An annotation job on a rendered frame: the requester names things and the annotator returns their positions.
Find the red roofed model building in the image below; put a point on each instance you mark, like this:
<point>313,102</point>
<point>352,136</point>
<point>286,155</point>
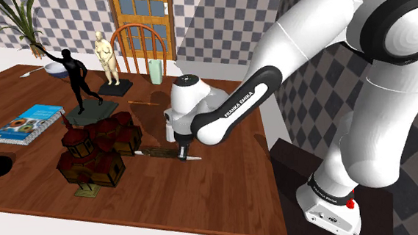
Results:
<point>96,151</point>

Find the black dancing figure statue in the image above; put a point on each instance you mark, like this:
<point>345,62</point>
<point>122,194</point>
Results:
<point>74,72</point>

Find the wooden door with glass panes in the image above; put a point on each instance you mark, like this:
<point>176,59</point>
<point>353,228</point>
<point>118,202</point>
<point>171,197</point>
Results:
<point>142,9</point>

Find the white and blue bowl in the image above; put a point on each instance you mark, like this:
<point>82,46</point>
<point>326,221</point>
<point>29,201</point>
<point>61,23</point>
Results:
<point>56,70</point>

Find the pale green cup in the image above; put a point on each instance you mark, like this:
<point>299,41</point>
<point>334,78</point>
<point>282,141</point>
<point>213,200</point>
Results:
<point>155,72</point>

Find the white spoon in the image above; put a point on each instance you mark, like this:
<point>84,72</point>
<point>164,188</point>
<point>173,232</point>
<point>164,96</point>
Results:
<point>31,72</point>

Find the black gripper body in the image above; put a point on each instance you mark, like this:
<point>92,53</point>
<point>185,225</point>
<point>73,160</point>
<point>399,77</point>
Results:
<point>184,143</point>

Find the wooden spindle back chair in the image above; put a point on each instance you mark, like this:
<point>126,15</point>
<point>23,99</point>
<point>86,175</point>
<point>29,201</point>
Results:
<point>136,38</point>

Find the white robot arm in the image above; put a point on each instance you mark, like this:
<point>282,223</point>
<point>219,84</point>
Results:
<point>374,130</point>

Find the blue book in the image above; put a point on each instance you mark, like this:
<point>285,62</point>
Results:
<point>26,123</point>

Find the cream standing figure statue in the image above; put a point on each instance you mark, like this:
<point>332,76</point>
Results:
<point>106,54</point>

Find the green potted plant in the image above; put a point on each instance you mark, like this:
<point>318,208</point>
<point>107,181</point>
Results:
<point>23,23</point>

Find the dark robot stand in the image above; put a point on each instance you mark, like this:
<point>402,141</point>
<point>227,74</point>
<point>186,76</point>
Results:
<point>294,170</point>

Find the brown wooden table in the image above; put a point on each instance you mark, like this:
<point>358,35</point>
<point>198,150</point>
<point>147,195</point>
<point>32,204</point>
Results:
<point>198,193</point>

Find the thin brown pencil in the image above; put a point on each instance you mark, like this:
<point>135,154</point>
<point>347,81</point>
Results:
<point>143,103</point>

